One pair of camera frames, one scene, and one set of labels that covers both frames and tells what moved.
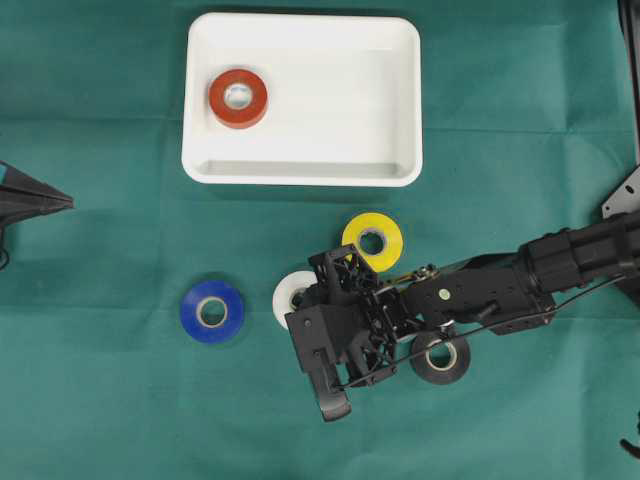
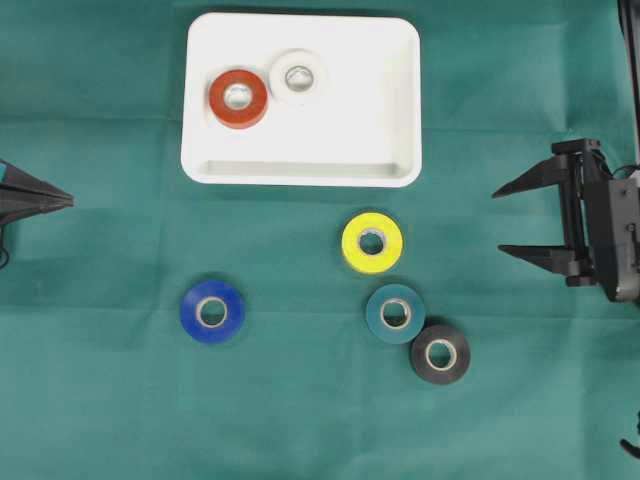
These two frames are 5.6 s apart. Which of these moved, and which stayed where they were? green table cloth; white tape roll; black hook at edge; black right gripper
Moved: black right gripper; white tape roll
Stayed: black hook at edge; green table cloth
